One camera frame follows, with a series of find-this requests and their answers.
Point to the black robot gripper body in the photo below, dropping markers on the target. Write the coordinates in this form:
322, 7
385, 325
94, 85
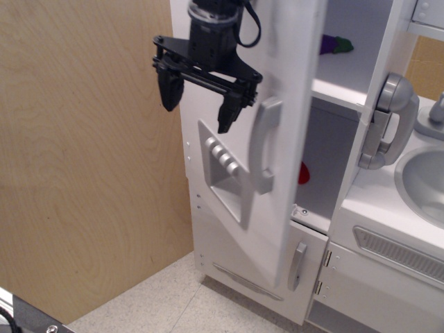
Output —
209, 58

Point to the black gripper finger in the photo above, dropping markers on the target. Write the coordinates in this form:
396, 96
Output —
229, 110
171, 86

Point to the white fridge door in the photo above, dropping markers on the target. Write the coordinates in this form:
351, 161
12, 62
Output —
286, 56

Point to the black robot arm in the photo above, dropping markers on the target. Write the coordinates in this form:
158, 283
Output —
225, 12

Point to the white toy fridge cabinet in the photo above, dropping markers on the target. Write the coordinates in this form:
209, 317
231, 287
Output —
382, 45

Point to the grey ice dispenser panel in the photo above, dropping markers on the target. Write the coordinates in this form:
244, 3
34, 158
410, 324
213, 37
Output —
226, 177

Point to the red toy apple slice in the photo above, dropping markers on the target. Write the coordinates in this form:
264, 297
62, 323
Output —
304, 174

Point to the purple toy eggplant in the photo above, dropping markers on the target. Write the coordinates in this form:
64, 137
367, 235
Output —
335, 44

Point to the white door latch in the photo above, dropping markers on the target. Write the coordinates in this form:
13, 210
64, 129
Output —
298, 211

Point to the white lower freezer door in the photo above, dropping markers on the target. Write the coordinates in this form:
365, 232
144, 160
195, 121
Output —
213, 244

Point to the grey toy telephone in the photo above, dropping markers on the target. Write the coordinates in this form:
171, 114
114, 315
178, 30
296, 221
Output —
388, 121

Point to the silver upper cabinet hinge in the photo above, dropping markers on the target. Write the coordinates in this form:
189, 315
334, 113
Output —
327, 258

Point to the silver cabinet hinge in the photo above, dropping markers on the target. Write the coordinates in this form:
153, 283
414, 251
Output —
317, 288
327, 258

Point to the silver freezer trim strip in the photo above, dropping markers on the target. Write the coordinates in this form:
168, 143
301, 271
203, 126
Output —
247, 283

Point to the grey toy faucet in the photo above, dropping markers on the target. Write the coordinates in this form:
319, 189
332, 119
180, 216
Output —
429, 121

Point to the silver lower cabinet hinge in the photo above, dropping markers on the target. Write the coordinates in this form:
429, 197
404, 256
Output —
317, 288

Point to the grey toy sink basin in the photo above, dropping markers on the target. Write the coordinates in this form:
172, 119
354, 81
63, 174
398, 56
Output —
419, 182

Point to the white upper cabinet door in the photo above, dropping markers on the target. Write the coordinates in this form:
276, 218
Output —
427, 19

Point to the white toy kitchen counter unit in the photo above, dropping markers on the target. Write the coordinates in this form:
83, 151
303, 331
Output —
382, 270

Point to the grey vent grille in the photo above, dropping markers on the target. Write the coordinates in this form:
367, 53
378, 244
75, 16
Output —
400, 254

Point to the grey fridge door handle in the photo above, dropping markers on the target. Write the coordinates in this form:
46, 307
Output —
267, 119

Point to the grey freezer door handle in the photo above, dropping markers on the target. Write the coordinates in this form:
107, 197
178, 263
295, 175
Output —
296, 264

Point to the black base with metal rail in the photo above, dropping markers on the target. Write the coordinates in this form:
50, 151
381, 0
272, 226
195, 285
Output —
19, 316

